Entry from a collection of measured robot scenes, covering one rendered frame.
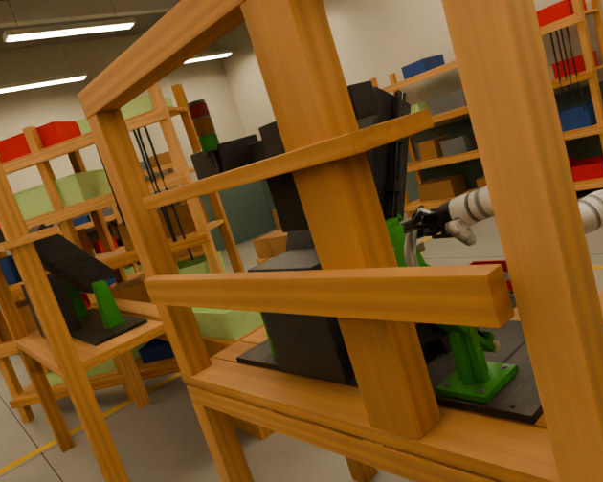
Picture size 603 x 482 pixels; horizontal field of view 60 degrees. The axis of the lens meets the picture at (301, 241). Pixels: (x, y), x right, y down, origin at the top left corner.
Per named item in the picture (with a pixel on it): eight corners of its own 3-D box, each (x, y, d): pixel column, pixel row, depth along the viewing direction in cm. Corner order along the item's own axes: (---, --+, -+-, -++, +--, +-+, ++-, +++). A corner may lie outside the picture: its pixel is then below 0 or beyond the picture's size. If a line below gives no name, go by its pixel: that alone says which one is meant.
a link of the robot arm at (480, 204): (467, 180, 123) (467, 212, 119) (527, 153, 111) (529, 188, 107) (485, 192, 126) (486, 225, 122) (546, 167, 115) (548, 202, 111)
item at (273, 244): (309, 242, 891) (296, 200, 879) (345, 238, 834) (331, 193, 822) (258, 268, 810) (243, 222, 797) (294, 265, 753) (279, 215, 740)
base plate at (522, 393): (318, 314, 216) (317, 309, 216) (609, 332, 131) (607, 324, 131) (237, 361, 190) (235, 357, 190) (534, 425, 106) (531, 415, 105)
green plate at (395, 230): (413, 283, 160) (381, 222, 162) (433, 276, 154) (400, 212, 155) (390, 299, 153) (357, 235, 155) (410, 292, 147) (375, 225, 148)
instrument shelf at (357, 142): (212, 188, 177) (209, 177, 176) (435, 126, 108) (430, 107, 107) (145, 210, 162) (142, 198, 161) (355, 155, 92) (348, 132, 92)
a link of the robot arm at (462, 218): (443, 230, 121) (466, 222, 116) (447, 191, 126) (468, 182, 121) (469, 248, 125) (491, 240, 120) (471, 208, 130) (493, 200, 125)
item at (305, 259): (320, 343, 178) (290, 249, 172) (389, 352, 154) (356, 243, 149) (279, 370, 166) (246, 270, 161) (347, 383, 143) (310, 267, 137)
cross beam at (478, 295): (164, 298, 185) (155, 274, 183) (515, 316, 85) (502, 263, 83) (151, 304, 182) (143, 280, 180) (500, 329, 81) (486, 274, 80)
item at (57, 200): (255, 377, 403) (146, 66, 363) (10, 428, 456) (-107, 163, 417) (271, 347, 455) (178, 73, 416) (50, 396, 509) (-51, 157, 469)
